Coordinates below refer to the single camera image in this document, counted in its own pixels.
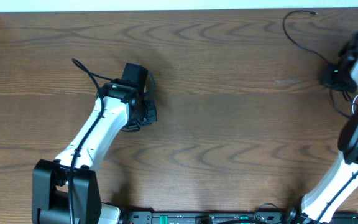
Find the thin black micro-USB cable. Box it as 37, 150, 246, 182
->
282, 9, 331, 63

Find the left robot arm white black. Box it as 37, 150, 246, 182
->
32, 63, 157, 224

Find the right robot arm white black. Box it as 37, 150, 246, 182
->
285, 32, 358, 223

